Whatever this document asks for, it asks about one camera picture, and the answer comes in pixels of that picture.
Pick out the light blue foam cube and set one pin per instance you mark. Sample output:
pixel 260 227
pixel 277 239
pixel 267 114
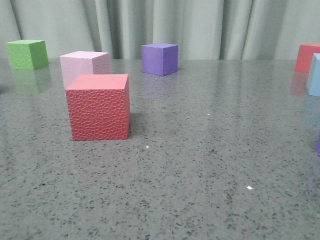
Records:
pixel 313 80

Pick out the purple foam cube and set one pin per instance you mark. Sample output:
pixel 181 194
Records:
pixel 159 58

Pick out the large red textured cube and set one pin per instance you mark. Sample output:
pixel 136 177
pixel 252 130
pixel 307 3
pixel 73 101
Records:
pixel 99 107

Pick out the pink foam cube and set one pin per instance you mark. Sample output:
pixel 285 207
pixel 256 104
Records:
pixel 79 63

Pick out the grey-green curtain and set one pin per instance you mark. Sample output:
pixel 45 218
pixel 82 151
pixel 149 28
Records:
pixel 203 29

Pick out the green foam cube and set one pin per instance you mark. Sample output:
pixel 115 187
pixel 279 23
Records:
pixel 27 54

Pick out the purple cube at right edge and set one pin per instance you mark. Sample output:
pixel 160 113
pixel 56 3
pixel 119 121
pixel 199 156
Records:
pixel 317 147

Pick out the red foam cube far right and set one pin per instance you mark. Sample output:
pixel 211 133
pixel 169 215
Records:
pixel 305 56

